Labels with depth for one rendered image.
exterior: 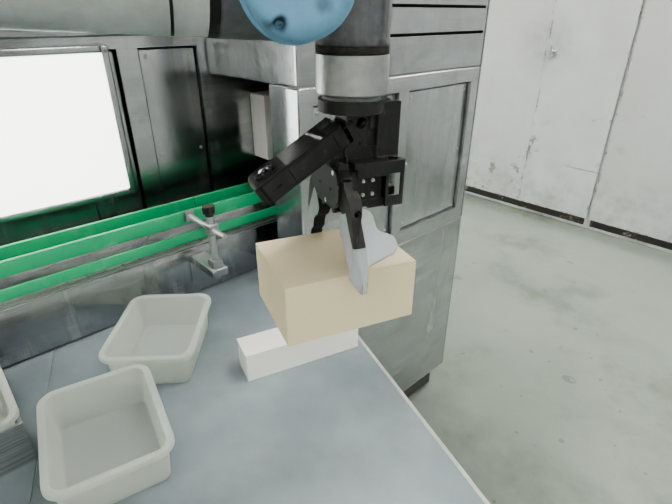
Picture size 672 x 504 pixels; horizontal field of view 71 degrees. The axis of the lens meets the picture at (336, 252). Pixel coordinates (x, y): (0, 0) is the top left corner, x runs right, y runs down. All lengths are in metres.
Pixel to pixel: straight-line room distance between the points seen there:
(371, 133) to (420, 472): 0.52
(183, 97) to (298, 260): 0.86
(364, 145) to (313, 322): 0.20
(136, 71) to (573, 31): 2.95
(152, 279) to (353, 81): 0.80
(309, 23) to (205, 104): 1.06
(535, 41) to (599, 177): 1.03
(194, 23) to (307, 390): 0.72
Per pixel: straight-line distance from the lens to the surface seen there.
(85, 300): 1.13
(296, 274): 0.52
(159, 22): 0.33
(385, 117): 0.52
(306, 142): 0.51
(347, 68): 0.48
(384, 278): 0.54
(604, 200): 3.71
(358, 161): 0.51
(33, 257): 1.09
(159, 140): 1.32
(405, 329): 1.67
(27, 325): 1.12
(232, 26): 0.33
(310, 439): 0.84
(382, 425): 0.86
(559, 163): 3.76
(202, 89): 1.35
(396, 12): 1.24
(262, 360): 0.93
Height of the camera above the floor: 1.38
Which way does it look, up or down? 27 degrees down
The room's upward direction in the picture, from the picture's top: straight up
